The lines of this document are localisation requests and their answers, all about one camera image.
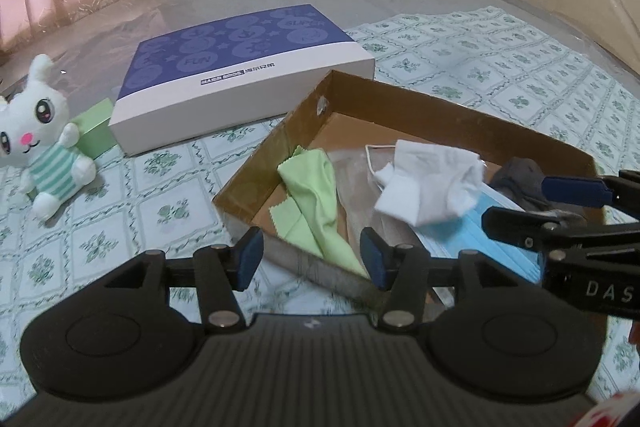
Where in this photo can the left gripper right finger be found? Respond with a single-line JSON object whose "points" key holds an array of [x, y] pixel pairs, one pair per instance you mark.
{"points": [[401, 272]]}

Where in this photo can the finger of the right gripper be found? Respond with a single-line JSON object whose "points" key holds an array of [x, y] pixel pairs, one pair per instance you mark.
{"points": [[523, 229], [585, 192]]}

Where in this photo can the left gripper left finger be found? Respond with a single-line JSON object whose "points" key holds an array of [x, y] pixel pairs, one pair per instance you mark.
{"points": [[220, 271]]}

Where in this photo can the grey cloth face mask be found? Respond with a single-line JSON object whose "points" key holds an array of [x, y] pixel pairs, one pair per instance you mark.
{"points": [[520, 179]]}

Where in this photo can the blue surgical mask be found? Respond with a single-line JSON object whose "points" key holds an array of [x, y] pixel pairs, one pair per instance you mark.
{"points": [[448, 239]]}

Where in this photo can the white cloth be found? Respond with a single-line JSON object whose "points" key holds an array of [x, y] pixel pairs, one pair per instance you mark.
{"points": [[427, 183]]}

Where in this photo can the clear mesh plastic bag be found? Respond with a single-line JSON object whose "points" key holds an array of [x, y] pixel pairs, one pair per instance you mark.
{"points": [[358, 194]]}

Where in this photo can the green microfiber cloth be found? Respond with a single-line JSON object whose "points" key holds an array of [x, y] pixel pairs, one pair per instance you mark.
{"points": [[307, 218]]}

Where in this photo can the brown cardboard tray box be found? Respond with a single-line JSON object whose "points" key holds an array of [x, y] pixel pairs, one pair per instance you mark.
{"points": [[345, 112]]}

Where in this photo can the green small box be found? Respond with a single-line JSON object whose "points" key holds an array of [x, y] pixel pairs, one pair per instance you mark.
{"points": [[95, 136]]}

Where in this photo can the purple white flat box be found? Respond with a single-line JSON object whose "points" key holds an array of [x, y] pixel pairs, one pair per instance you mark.
{"points": [[198, 80]]}

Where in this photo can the white bunny plush toy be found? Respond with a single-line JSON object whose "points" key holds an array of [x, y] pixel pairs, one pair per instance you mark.
{"points": [[41, 142]]}

